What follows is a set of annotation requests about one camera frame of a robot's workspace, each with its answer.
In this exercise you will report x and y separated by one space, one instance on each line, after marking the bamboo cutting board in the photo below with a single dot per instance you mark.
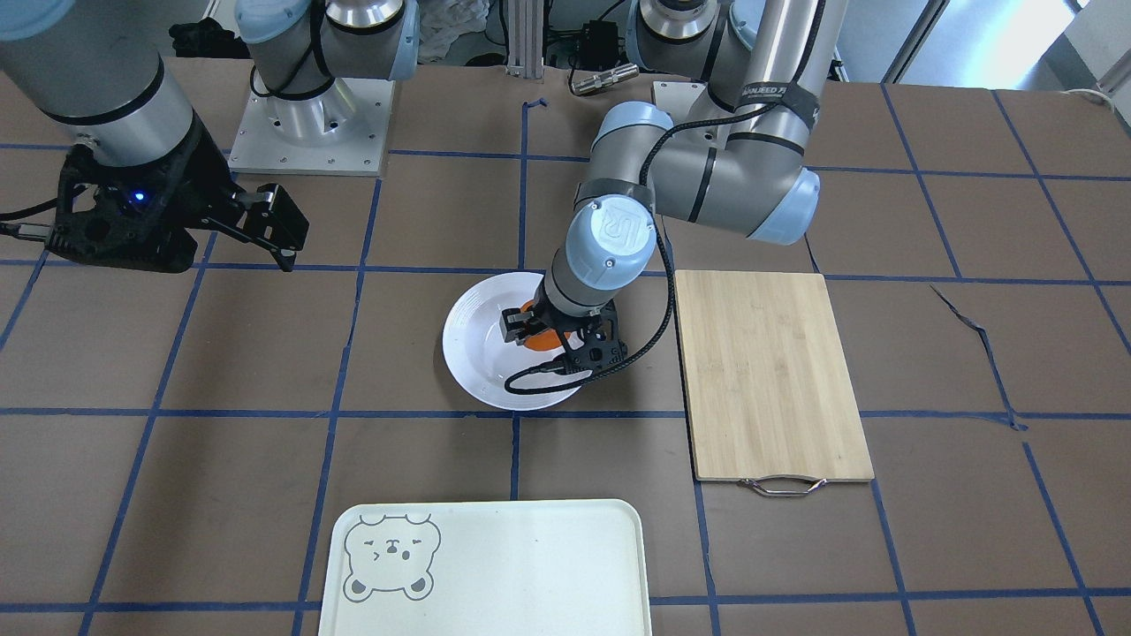
768 392

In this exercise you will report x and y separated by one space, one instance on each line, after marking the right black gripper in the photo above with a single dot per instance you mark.
200 173

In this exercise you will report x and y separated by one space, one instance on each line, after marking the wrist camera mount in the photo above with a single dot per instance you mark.
122 218
570 364

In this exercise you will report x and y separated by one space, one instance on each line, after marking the cream bear tray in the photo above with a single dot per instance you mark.
560 567

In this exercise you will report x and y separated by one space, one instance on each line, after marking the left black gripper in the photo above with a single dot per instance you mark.
541 313

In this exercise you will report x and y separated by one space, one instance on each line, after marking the black power adapter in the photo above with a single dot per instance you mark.
598 45

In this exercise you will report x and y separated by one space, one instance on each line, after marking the orange fruit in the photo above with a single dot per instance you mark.
545 341

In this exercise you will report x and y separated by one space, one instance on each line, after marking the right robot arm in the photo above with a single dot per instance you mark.
111 91

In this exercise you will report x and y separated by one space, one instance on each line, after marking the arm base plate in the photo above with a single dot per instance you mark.
675 98
344 131

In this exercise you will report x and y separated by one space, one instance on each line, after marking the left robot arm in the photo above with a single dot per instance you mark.
733 162

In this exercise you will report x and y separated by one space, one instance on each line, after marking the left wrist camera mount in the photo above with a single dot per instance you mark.
570 364

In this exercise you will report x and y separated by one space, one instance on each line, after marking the white round plate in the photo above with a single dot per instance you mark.
475 350

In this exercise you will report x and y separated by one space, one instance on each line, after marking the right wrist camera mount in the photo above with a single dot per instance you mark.
122 218

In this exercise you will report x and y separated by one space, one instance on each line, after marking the aluminium frame post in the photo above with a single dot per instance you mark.
525 25

